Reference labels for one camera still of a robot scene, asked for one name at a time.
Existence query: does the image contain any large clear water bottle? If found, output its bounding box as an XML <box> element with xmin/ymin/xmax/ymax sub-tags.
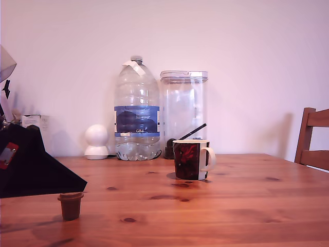
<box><xmin>114</xmin><ymin>55</ymin><xmax>161</xmax><ymax>162</ymax></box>

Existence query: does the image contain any small white round camera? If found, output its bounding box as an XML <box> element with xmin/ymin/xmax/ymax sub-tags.
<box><xmin>84</xmin><ymin>124</ymin><xmax>109</xmax><ymax>161</ymax></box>

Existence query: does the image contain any clear plastic storage container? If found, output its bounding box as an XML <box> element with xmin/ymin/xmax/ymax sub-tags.
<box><xmin>159</xmin><ymin>69</ymin><xmax>209</xmax><ymax>155</ymax></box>

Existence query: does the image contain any white printed box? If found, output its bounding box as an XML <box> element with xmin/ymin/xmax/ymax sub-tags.
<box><xmin>22</xmin><ymin>114</ymin><xmax>50</xmax><ymax>155</ymax></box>

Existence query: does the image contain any dark red patterned mug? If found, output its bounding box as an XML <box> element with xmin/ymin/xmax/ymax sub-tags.
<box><xmin>172</xmin><ymin>139</ymin><xmax>217</xmax><ymax>181</ymax></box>

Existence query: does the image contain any wooden chair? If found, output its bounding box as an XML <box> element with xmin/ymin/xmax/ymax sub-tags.
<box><xmin>294</xmin><ymin>107</ymin><xmax>329</xmax><ymax>172</ymax></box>

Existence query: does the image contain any brown coffee capsule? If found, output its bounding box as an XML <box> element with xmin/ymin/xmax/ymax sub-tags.
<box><xmin>57</xmin><ymin>192</ymin><xmax>85</xmax><ymax>221</ymax></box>

